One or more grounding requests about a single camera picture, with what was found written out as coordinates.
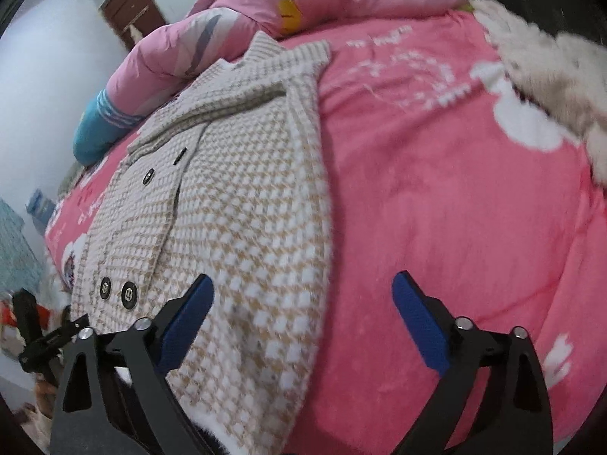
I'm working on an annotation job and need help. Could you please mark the blue water bottle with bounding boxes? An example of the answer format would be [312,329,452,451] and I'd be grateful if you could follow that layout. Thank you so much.
[26,190,56,221]

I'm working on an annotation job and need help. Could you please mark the blue striped pillow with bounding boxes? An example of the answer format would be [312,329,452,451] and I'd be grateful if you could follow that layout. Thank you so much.
[72,90,143,164]

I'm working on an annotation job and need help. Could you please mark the beige white houndstooth coat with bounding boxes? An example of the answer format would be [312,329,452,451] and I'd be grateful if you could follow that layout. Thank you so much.
[69,31,335,455]

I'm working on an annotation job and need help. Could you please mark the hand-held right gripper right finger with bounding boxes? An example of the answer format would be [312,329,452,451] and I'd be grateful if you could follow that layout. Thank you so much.
[391,270,555,455]

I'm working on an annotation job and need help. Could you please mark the grey green cloth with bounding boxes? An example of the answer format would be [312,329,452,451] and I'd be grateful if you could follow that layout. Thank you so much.
[58,165,90,196]

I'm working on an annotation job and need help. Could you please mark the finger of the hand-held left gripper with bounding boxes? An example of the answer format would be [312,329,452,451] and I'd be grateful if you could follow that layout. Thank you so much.
[52,314,91,348]

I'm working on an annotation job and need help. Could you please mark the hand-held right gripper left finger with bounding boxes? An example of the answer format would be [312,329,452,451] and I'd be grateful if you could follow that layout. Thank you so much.
[49,273,215,455]

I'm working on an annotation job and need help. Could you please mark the teal patterned cloth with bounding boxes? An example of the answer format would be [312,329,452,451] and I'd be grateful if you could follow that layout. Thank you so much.
[0,199,48,295]

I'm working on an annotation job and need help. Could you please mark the pink printed quilt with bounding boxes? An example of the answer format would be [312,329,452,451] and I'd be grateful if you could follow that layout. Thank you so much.
[107,0,475,117]

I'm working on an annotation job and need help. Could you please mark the pink floral blanket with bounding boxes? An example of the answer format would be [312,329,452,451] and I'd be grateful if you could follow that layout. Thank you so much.
[45,9,607,455]

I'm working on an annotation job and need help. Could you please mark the cream fleece garment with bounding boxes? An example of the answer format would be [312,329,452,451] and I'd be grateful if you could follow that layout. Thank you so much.
[469,0,607,185]

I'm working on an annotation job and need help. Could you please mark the brown wooden door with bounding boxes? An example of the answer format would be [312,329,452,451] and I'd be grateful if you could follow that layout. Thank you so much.
[99,0,167,50]

